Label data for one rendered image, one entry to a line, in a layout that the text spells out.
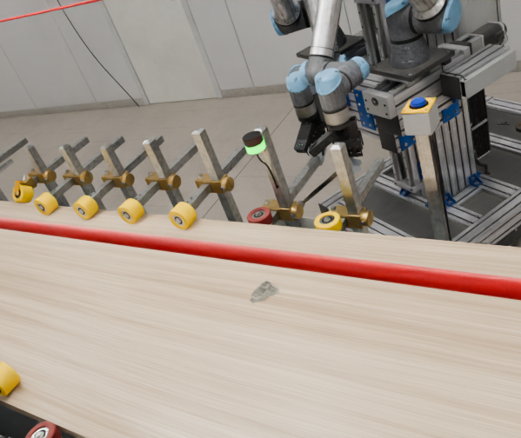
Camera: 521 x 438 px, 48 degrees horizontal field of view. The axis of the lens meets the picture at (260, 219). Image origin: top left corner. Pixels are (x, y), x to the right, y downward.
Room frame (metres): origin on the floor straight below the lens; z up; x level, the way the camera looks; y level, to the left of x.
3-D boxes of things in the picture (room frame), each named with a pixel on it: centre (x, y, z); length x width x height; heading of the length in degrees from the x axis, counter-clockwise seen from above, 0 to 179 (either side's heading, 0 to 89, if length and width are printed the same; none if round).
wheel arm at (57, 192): (2.39, 0.63, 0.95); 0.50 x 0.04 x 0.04; 138
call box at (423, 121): (1.30, -0.48, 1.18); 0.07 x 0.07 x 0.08; 48
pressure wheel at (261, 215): (1.59, 0.00, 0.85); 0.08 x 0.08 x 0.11
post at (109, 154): (2.15, 0.46, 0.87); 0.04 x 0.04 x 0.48; 48
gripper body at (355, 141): (1.56, -0.33, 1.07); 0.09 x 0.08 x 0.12; 68
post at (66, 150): (2.32, 0.64, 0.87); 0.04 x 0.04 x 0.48; 48
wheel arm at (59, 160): (2.61, 0.77, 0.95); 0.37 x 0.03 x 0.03; 138
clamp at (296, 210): (1.66, -0.08, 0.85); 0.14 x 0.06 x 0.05; 48
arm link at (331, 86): (1.56, -0.33, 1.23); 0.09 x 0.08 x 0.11; 125
